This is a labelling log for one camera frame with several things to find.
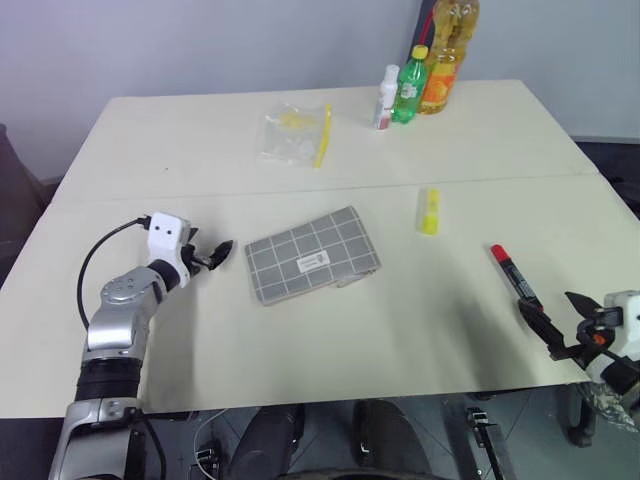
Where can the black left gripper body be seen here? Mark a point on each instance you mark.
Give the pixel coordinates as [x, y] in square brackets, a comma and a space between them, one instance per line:
[192, 257]

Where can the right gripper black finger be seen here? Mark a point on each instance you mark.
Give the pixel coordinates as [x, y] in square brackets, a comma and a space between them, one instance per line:
[542, 325]
[582, 303]

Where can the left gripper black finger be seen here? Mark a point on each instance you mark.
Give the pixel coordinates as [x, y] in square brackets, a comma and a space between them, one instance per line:
[214, 263]
[223, 246]

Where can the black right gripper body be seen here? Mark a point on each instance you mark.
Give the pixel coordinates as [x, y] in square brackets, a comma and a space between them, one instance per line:
[597, 332]

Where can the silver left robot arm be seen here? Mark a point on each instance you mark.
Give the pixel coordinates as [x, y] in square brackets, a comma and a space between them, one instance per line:
[117, 320]

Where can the grey checked fabric pouch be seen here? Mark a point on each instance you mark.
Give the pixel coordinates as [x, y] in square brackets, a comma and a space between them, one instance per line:
[311, 256]

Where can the black marker with red cap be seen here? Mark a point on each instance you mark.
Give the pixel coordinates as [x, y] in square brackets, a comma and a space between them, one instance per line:
[515, 275]

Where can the camouflage cloth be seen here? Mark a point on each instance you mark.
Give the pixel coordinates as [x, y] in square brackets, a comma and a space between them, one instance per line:
[612, 407]

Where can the black chair caster leg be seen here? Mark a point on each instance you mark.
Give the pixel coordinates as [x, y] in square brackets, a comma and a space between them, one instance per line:
[580, 415]

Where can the black metal stand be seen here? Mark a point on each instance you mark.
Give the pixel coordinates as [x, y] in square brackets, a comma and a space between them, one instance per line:
[484, 435]

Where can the clear zip bag yellow slider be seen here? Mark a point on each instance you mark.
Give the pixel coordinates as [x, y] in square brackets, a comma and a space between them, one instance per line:
[294, 136]

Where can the yellow highlighter pen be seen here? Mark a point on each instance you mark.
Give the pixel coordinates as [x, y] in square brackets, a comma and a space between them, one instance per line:
[429, 211]

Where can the dark rounded shape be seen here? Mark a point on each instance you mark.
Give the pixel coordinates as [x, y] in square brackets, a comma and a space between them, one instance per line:
[387, 440]
[267, 442]

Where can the dark office chair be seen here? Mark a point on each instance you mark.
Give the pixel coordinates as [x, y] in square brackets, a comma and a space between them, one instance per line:
[17, 170]

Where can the small white bottle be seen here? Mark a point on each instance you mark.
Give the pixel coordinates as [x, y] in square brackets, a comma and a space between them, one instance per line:
[385, 99]

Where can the green plastic soda bottle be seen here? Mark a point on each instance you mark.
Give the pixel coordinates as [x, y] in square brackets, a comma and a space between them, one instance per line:
[410, 86]

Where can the large yellow cooking oil bottle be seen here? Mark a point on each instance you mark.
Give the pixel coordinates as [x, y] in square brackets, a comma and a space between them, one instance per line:
[448, 55]

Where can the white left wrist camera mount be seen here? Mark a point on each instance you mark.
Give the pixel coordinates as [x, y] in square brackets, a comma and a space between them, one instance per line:
[166, 235]

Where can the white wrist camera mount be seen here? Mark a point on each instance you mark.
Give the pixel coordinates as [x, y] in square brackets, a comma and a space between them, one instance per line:
[166, 235]
[627, 312]

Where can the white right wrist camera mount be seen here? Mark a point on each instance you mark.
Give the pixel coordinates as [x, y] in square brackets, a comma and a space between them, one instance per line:
[627, 312]

